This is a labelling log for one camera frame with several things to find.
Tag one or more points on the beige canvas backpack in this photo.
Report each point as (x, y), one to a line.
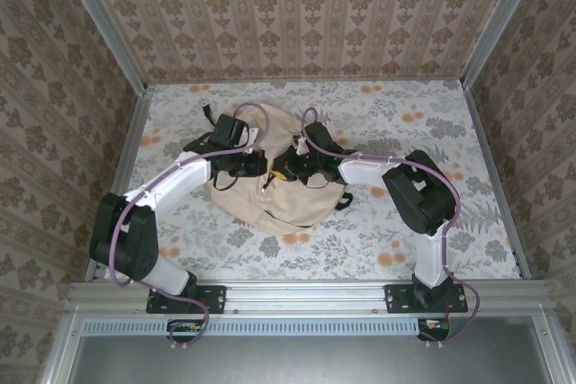
(270, 208)

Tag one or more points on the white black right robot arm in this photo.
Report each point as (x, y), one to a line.
(364, 170)

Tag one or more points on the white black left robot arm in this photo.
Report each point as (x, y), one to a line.
(180, 177)

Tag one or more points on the floral tablecloth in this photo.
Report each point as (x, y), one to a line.
(360, 244)

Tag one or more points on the grey metal panel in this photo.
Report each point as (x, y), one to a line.
(292, 361)

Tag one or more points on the aluminium side rail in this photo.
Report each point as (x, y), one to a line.
(120, 177)
(483, 132)

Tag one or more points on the thin aluminium table edge rail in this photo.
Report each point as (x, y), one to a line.
(405, 82)

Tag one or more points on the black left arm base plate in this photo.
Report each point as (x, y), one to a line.
(213, 298)

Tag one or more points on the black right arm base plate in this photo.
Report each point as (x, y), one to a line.
(398, 297)

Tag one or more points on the aluminium frame post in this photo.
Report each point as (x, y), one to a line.
(103, 24)
(504, 20)

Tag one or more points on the aluminium outer frame rail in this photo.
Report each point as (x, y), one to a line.
(551, 348)
(63, 352)

